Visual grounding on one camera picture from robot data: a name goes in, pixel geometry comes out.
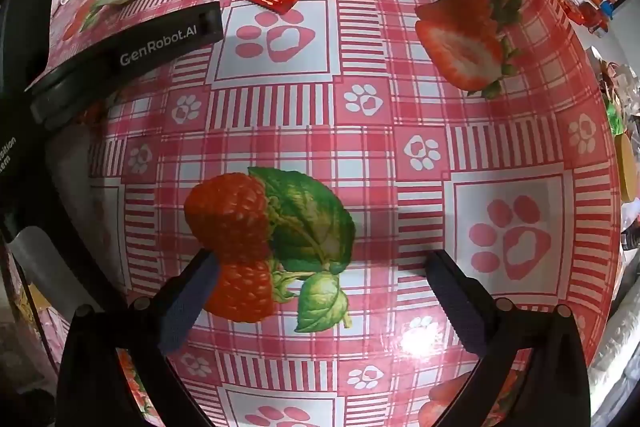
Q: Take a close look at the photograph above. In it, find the yellow round lid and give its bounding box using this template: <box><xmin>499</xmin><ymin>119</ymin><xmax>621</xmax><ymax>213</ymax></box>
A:
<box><xmin>616</xmin><ymin>133</ymin><xmax>640</xmax><ymax>204</ymax></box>

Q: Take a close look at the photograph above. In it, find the strawberry print pink tablecloth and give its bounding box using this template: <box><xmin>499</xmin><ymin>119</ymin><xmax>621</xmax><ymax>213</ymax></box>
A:
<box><xmin>25</xmin><ymin>0</ymin><xmax>623</xmax><ymax>427</ymax></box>

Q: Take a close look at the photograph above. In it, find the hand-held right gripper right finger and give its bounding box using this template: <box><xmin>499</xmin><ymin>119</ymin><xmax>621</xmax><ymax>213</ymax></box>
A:
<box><xmin>425</xmin><ymin>250</ymin><xmax>592</xmax><ymax>427</ymax></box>

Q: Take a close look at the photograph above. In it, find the red container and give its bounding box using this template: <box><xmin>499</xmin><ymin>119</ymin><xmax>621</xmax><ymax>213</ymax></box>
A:
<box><xmin>575</xmin><ymin>1</ymin><xmax>612</xmax><ymax>35</ymax></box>

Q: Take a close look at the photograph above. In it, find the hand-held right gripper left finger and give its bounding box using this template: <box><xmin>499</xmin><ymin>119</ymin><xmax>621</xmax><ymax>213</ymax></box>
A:
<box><xmin>56</xmin><ymin>248</ymin><xmax>221</xmax><ymax>427</ymax></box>

